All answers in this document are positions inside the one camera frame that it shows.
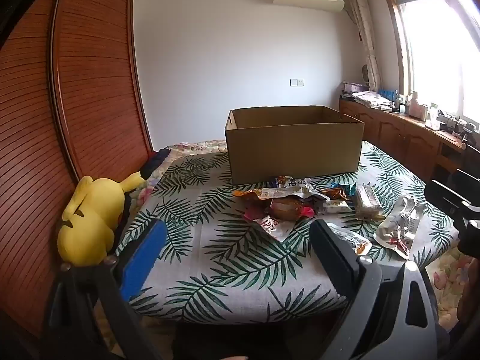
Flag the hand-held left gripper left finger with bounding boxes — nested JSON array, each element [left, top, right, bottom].
[[41, 217, 168, 360]]

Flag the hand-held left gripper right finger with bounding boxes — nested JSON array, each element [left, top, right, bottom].
[[309, 218, 440, 360]]

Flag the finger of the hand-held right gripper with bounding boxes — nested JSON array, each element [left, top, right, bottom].
[[425, 179, 470, 211]]

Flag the sesame bar clear packet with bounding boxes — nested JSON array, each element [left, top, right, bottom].
[[352, 184, 387, 220]]

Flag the orange white snack packet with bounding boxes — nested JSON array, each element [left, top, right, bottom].
[[232, 188, 301, 200]]

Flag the brown cardboard box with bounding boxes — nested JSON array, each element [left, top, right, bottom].
[[225, 106, 365, 185]]

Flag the person's right forearm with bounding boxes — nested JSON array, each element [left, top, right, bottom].
[[455, 255, 480, 331]]

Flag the small clear snack packet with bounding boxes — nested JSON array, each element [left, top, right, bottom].
[[326, 223, 373, 256]]

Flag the silver white snack packet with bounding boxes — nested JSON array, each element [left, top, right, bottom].
[[373, 194, 422, 260]]

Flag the white clear snack packet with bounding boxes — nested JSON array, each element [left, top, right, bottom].
[[320, 199, 353, 214]]

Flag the yellow plush toy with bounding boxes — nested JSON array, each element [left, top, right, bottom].
[[57, 172, 147, 267]]

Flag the wooden cabinet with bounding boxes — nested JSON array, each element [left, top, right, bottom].
[[339, 97, 480, 182]]

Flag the red white snack packet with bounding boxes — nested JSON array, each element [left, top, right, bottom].
[[254, 215, 297, 242]]

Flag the white blue snack packet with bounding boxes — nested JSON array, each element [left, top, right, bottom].
[[271, 175, 331, 201]]

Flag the dark cloth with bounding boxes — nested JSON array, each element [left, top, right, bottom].
[[144, 149, 171, 177]]

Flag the folded floral cloth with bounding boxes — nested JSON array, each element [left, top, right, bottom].
[[352, 91, 394, 110]]

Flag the floral bedding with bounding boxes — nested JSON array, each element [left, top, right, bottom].
[[127, 139, 480, 332]]

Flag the purple patterned box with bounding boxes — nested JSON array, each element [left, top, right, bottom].
[[342, 81, 370, 94]]

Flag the wooden framed window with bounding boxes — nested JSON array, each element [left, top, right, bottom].
[[379, 0, 480, 128]]

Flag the patterned curtain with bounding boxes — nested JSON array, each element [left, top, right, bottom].
[[344, 0, 383, 92]]

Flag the wooden slatted wardrobe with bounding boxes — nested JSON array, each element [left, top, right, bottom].
[[0, 0, 154, 346]]

